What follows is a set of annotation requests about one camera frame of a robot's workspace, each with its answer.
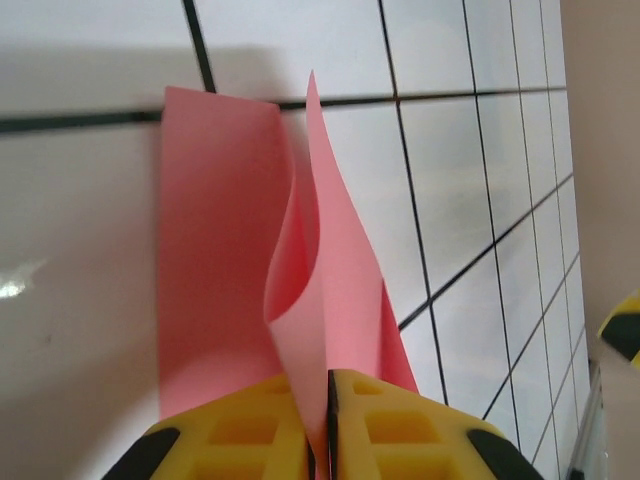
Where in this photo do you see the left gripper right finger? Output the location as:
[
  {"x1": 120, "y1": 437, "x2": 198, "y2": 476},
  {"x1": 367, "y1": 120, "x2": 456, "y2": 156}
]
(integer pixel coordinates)
[{"x1": 328, "y1": 368, "x2": 531, "y2": 480}]

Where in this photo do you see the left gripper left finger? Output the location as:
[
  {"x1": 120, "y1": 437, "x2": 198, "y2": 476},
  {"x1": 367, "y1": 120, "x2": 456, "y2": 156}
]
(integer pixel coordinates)
[{"x1": 124, "y1": 374, "x2": 319, "y2": 480}]

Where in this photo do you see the pink paper sheet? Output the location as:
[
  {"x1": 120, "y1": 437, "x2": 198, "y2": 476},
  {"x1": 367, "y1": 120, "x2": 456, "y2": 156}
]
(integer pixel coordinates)
[{"x1": 157, "y1": 68, "x2": 420, "y2": 480}]

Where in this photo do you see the white grid mat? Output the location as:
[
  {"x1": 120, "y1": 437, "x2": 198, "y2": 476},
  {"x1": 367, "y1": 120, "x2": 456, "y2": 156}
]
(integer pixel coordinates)
[{"x1": 0, "y1": 0, "x2": 596, "y2": 480}]

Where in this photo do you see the aluminium corner post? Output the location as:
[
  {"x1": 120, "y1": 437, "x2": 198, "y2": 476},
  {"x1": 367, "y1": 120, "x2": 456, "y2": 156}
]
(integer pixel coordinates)
[{"x1": 569, "y1": 357, "x2": 606, "y2": 480}]

